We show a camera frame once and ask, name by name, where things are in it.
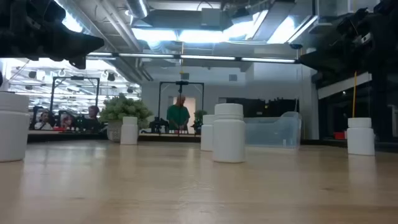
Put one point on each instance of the green artificial potted plant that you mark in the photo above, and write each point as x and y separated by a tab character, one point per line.
124	109

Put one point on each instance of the black background robot arm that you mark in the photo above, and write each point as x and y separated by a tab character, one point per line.
158	124

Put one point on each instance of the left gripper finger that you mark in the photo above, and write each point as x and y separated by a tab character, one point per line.
84	45

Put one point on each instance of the long LED light bar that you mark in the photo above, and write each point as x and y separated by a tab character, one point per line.
206	57

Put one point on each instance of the clear plastic basket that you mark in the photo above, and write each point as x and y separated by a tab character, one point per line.
273	133

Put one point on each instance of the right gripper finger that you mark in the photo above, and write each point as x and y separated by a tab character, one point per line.
323	60

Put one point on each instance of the red box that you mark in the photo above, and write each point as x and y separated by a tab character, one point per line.
339	135

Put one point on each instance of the small green background plant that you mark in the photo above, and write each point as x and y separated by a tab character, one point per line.
199	115

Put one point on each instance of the black background station frame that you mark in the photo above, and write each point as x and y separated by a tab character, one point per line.
192	82
76	78

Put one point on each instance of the person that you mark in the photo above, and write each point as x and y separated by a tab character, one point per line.
178	116
43	123
92	119
66	122

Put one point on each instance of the white pill bottle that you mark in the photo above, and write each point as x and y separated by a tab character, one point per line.
129	132
229	137
206	137
12	130
360	138

